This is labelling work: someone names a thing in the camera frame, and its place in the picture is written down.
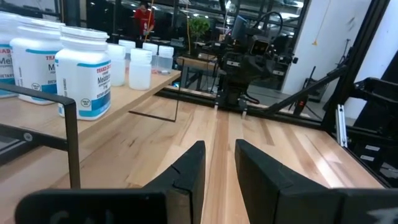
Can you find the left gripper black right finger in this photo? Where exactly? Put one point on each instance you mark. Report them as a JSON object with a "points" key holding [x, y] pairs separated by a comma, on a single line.
{"points": [[270, 193]]}

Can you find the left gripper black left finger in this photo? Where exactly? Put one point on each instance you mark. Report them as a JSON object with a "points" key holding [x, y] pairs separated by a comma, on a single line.
{"points": [[189, 186]]}

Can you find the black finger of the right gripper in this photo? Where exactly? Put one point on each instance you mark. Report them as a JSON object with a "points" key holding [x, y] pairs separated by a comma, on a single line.
{"points": [[246, 68], [265, 68]]}

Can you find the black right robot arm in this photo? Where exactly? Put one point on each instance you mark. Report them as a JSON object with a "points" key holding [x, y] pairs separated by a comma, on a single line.
{"points": [[236, 90]]}

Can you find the wooden shelf black metal legs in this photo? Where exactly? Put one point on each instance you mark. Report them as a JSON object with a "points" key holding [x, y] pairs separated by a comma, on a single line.
{"points": [[37, 115]]}

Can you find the wooden side table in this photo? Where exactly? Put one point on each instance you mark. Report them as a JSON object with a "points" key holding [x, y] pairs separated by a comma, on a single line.
{"points": [[196, 63]]}

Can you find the leafy green indoor plant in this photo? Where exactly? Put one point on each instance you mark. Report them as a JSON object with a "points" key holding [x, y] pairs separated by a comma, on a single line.
{"points": [[199, 27]]}

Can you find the person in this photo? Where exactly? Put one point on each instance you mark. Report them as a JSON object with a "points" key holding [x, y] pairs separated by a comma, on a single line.
{"points": [[143, 20]]}

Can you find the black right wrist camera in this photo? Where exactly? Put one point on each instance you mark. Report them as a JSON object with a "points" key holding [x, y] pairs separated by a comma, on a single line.
{"points": [[259, 47]]}

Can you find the silver metal bracket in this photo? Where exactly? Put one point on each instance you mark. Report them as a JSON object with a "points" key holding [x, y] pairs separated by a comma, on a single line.
{"points": [[341, 127]]}

